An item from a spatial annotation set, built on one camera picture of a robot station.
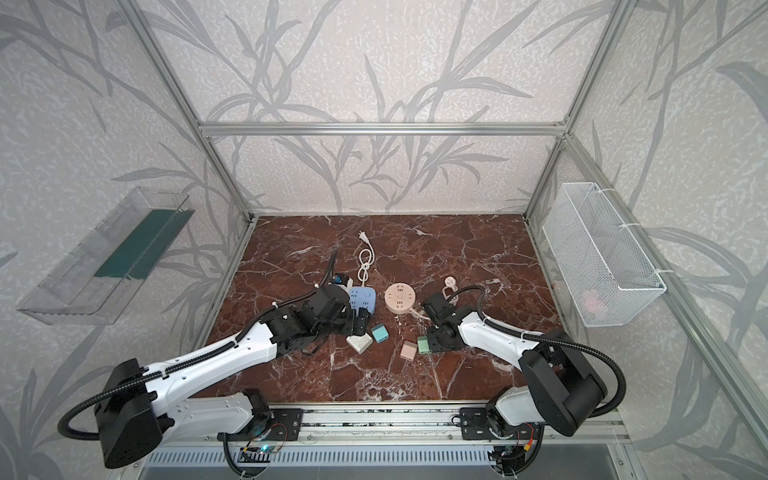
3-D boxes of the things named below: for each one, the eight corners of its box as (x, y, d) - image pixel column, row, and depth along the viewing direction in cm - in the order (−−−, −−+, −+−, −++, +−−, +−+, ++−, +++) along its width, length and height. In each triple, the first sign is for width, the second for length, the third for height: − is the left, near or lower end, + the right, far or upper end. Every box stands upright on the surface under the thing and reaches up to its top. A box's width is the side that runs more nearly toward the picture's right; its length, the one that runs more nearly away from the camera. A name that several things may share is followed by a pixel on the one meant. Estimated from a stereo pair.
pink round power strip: (384, 313, 95) (383, 309, 93) (385, 287, 101) (385, 283, 99) (415, 313, 95) (415, 309, 93) (414, 287, 101) (415, 283, 99)
